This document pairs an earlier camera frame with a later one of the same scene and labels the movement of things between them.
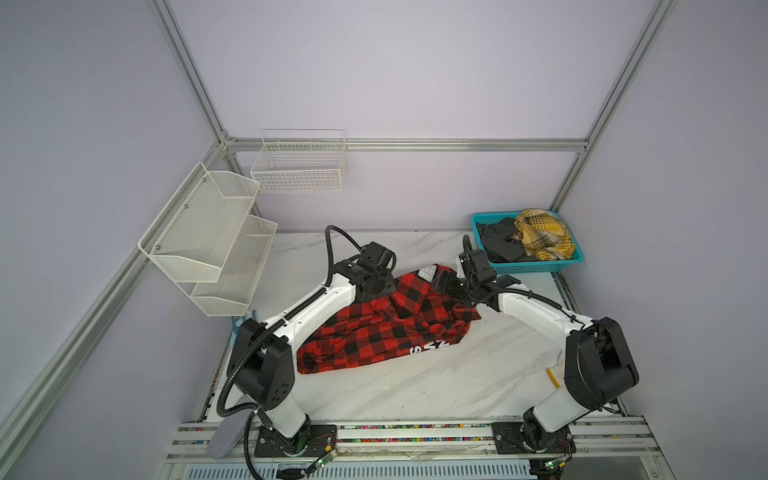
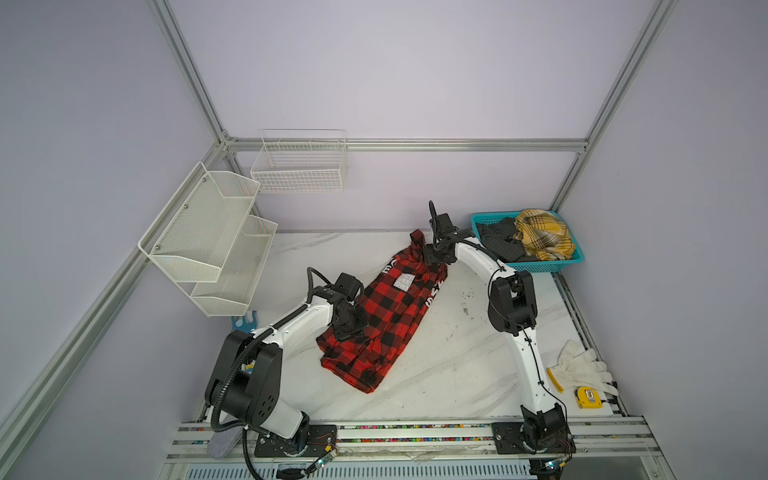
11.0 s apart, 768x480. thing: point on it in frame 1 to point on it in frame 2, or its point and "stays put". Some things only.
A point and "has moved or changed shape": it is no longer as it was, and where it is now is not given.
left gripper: [389, 287] to [362, 323]
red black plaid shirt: [420, 316] has moved or changed shape
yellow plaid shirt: [544, 235] stays put
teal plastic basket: [530, 266] stays put
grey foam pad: [228, 435] stays put
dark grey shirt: [501, 243] stays put
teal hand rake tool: [236, 323] stays put
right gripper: [443, 281] to [429, 255]
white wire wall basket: [295, 161] stays put
